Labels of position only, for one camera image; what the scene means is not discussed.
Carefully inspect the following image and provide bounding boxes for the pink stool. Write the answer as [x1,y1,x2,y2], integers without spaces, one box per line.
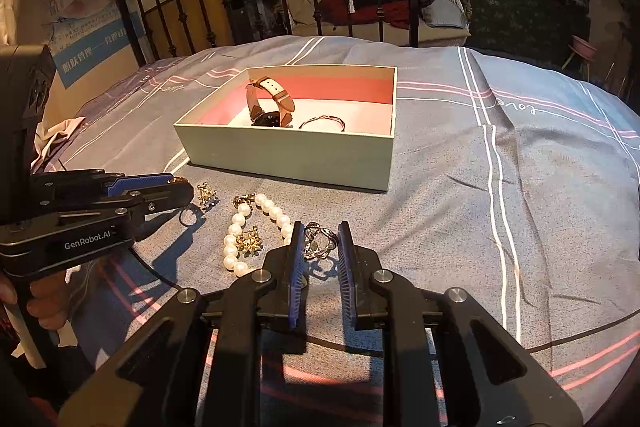
[561,34,599,74]

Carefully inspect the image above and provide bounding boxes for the thin silver bangle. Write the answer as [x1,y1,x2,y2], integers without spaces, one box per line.
[298,114,347,132]

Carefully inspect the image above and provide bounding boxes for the grey striped bedsheet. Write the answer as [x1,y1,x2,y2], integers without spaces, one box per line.
[30,35,640,427]

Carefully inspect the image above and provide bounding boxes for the green patterned cloth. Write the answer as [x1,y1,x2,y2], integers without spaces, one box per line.
[467,0,592,54]

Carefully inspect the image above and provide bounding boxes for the brown strap wristwatch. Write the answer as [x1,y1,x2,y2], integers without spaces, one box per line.
[245,76,296,128]

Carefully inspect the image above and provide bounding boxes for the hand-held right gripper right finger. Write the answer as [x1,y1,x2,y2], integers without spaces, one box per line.
[337,222,584,427]

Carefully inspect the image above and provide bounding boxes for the person's left hand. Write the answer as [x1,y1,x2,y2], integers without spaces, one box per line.
[0,269,69,333]

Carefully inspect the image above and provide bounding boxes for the ornate silver ring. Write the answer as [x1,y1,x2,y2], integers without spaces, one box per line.
[303,222,339,261]

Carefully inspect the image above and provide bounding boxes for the gold flower earring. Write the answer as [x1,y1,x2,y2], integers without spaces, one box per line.
[235,228,264,255]
[195,183,221,210]

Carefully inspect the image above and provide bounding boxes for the white crumpled cloth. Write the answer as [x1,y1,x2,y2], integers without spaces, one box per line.
[31,117,87,174]

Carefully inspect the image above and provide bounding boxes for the black cable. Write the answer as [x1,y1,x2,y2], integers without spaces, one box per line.
[129,248,184,293]

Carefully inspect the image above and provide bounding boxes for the small silver ring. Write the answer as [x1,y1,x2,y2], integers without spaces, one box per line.
[178,206,204,229]

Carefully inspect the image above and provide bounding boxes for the green jewelry box pink inside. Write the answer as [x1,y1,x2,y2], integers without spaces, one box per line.
[172,66,399,193]

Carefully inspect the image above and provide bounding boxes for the blue and white poster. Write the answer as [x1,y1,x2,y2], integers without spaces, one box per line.
[49,11,147,90]

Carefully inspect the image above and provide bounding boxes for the white pearl bracelet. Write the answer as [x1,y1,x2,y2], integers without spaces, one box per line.
[222,192,294,278]

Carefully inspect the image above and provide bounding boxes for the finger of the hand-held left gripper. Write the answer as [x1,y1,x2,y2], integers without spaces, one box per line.
[125,179,195,218]
[102,173,176,198]

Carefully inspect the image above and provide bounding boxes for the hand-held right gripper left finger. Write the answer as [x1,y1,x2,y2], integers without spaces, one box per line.
[60,222,308,427]

